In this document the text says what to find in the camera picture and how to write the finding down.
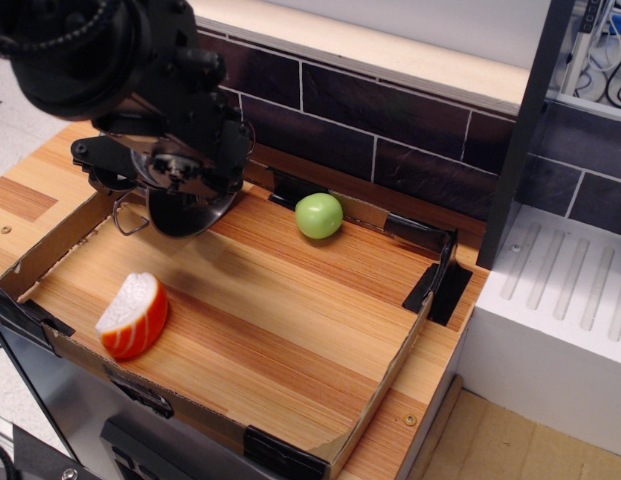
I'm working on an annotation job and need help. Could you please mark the stainless steel metal pot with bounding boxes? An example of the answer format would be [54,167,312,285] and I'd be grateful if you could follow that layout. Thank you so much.
[108,119,253,237]

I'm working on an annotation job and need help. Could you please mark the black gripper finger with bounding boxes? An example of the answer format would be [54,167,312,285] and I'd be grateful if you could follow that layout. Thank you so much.
[88,167,136,192]

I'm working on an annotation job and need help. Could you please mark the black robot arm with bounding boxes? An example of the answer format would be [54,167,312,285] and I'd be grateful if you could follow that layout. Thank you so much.
[0,1,251,198]

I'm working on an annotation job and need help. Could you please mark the dark grey vertical post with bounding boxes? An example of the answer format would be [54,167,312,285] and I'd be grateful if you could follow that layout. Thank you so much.
[477,0,574,270]

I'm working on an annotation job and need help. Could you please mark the white dish rack counter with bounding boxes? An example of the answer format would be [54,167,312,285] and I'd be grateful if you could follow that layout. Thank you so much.
[458,206,621,455]

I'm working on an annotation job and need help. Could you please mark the salmon sushi toy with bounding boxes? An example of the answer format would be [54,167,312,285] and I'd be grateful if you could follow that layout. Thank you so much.
[95,272,169,360]

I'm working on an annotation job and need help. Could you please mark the cardboard fence with black tape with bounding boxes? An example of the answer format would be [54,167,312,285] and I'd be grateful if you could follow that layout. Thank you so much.
[0,142,487,479]

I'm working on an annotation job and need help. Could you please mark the cables on white shelf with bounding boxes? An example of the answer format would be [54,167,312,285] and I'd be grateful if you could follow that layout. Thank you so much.
[559,0,621,110]

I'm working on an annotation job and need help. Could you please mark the green toy apple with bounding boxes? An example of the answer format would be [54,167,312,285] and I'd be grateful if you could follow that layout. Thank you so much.
[295,193,344,240]

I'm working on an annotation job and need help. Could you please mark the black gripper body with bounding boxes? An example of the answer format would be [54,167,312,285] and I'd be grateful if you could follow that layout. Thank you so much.
[69,89,251,196]

